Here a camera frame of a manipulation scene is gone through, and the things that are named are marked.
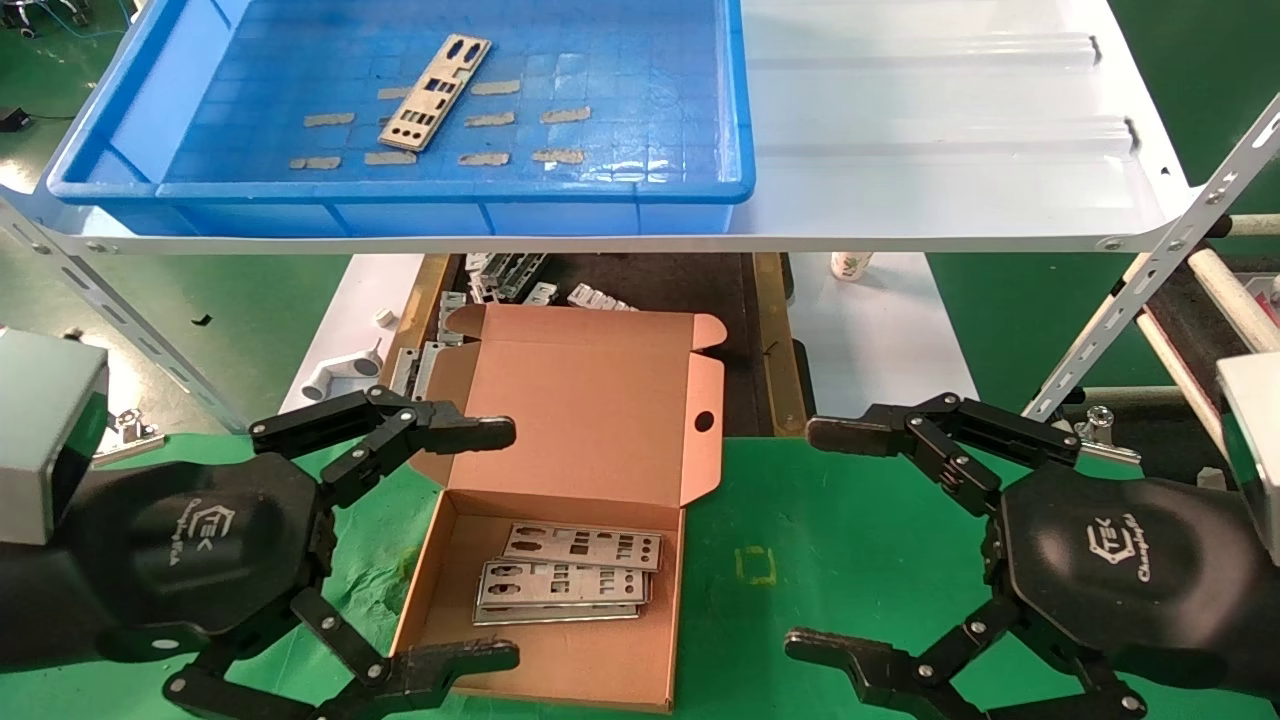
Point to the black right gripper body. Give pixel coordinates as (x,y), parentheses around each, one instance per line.
(1120,570)

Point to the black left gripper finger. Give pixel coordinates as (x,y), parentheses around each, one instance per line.
(400,680)
(400,430)

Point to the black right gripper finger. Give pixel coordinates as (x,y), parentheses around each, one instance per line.
(965,435)
(905,685)

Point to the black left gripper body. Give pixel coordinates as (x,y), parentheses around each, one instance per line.
(200,550)

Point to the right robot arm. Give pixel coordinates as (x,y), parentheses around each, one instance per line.
(1270,640)

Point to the open brown cardboard box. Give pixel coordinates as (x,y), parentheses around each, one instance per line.
(580,400)

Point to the wood-framed black tray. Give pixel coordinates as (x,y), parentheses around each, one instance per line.
(680,285)

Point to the blue plastic tray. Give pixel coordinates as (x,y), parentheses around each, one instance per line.
(620,60)

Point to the white pipe fitting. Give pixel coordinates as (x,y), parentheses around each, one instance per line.
(350,368)

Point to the silver binder clip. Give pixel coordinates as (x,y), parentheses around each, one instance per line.
(135,437)
(1105,450)

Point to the white rack tube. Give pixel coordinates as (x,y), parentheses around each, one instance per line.
(1235,300)
(1175,370)
(1150,395)
(1255,225)

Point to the white slotted shelf strut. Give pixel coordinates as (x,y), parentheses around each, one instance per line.
(1150,265)
(150,338)

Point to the tan tape strip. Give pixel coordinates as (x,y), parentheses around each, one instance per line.
(330,119)
(491,119)
(496,87)
(392,93)
(484,158)
(385,158)
(566,115)
(559,156)
(316,162)

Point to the white metal shelf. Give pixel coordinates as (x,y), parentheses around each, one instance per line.
(950,150)

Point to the black chair base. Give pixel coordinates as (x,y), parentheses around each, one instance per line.
(22,28)

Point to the spare metal bracket plate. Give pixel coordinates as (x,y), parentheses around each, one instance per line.
(403,370)
(483,275)
(430,365)
(540,294)
(525,275)
(452,320)
(600,297)

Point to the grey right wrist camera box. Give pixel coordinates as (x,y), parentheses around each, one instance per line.
(1255,440)

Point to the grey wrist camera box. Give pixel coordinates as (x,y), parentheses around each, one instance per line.
(1255,440)
(45,430)

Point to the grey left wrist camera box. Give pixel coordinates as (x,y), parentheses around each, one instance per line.
(45,430)

